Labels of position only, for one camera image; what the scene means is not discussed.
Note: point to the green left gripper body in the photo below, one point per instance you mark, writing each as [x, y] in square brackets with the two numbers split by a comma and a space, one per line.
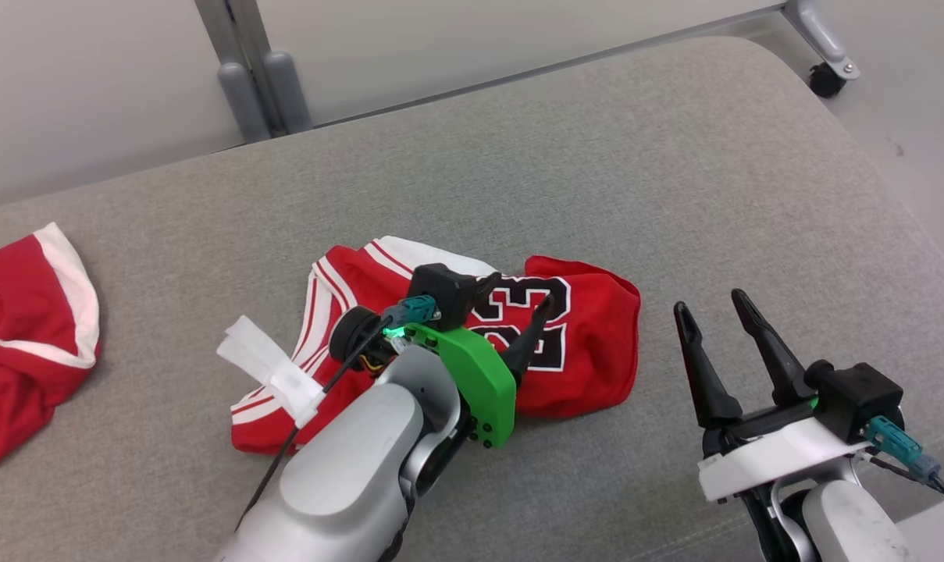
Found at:
[479, 382]

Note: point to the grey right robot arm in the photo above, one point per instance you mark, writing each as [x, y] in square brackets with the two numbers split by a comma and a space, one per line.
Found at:
[846, 523]

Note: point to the grey leg with black caster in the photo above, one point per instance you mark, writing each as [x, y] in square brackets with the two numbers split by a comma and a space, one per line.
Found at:
[823, 47]

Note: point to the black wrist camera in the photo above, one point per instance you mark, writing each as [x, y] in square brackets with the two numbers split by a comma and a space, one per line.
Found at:
[858, 398]
[444, 293]

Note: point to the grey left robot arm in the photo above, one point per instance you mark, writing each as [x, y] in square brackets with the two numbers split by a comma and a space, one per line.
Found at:
[354, 476]

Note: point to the red shorts with white trim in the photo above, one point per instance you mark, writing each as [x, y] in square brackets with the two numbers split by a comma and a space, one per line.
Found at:
[19, 328]

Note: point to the grey partition post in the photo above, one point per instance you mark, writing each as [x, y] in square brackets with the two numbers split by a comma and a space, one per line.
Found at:
[265, 78]

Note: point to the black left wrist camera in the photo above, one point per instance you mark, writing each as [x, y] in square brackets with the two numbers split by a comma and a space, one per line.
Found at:
[444, 293]

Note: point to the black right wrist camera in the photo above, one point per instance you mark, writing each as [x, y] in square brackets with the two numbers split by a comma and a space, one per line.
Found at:
[858, 398]

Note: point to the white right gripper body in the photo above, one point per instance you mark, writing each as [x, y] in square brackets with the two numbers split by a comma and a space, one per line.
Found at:
[776, 457]

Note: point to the red number 23 basketball jersey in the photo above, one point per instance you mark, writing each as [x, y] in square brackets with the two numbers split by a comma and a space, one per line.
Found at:
[589, 343]

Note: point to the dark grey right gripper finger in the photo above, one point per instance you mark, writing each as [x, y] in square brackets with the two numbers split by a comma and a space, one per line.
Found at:
[710, 390]
[780, 367]

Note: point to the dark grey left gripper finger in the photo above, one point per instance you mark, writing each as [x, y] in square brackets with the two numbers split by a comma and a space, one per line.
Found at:
[488, 287]
[530, 347]

